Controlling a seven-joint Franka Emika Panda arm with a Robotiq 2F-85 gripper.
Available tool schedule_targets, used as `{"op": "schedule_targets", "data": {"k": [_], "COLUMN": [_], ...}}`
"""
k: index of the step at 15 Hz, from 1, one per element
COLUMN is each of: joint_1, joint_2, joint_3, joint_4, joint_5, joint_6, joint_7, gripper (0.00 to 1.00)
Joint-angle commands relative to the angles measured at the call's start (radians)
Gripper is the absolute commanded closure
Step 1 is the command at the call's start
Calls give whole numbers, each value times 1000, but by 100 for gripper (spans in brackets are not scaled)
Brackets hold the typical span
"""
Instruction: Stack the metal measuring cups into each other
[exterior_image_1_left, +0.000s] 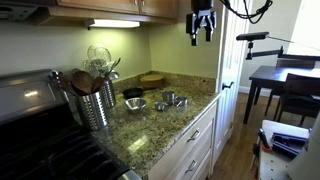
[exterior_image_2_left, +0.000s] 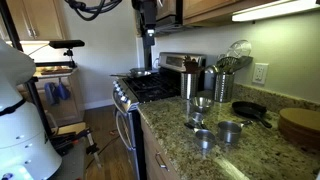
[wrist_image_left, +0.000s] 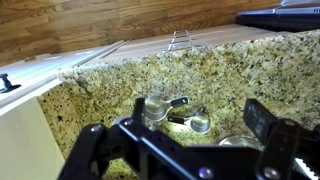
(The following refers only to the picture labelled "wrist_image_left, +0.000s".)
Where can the cream base cabinet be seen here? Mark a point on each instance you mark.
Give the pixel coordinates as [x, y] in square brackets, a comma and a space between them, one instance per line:
[226, 35]

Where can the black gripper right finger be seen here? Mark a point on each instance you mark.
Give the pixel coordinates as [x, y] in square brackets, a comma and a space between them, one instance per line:
[260, 116]

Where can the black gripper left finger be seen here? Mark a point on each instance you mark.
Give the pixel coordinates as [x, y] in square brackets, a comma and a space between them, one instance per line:
[96, 146]

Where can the medium metal measuring cup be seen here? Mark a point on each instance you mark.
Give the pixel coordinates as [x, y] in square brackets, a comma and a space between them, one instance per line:
[156, 108]

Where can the small metal measuring cup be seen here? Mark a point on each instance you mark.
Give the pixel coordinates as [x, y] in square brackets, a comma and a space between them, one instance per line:
[200, 123]

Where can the large metal measuring cup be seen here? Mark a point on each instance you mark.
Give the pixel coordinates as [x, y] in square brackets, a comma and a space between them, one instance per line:
[240, 141]

